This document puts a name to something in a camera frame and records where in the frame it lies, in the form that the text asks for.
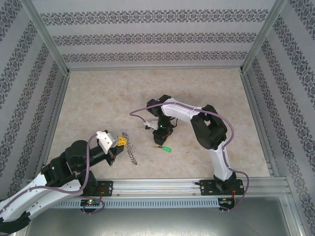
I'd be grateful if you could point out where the grey slotted cable duct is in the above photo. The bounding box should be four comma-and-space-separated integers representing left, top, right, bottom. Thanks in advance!
55, 198, 220, 209

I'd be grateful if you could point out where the right aluminium side rail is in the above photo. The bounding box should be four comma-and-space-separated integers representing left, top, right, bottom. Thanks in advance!
240, 71, 281, 177

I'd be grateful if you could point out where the right aluminium upright post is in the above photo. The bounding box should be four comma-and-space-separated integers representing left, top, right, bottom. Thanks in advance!
241, 0, 288, 74

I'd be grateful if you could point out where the left aluminium side rail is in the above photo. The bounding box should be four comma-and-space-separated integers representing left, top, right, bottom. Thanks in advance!
36, 72, 72, 172

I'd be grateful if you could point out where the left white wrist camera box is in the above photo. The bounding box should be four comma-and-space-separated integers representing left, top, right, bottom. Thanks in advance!
95, 129, 117, 155

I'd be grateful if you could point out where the large metal keyring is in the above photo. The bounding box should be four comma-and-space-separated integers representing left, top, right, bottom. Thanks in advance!
122, 132, 138, 166

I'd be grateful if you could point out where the left aluminium upright post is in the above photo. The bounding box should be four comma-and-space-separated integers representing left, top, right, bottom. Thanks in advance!
19, 0, 71, 74

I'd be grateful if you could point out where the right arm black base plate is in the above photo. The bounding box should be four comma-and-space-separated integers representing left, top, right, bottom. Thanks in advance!
199, 178, 246, 196

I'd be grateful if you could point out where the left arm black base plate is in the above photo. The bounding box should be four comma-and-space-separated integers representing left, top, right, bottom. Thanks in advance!
68, 180, 114, 197

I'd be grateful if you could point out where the right aluminium frame bar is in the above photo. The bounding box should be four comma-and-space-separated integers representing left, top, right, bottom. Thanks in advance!
280, 196, 311, 236

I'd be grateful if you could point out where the long aluminium mounting rail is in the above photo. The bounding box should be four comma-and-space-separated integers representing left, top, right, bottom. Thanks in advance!
26, 178, 289, 197

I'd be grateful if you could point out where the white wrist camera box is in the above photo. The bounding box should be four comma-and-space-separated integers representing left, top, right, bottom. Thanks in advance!
143, 121, 158, 131
95, 129, 117, 155

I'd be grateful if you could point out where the grey sheet metal panel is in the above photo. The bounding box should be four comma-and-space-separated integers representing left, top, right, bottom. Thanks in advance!
24, 207, 301, 236

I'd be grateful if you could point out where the aluminium upright post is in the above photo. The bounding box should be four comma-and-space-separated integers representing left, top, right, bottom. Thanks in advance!
241, 0, 288, 74
19, 0, 71, 74

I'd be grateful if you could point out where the aluminium side rail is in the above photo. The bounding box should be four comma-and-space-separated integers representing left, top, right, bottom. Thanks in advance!
36, 72, 72, 172
240, 71, 281, 177

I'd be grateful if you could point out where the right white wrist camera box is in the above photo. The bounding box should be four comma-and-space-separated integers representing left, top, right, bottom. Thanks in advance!
143, 121, 158, 131

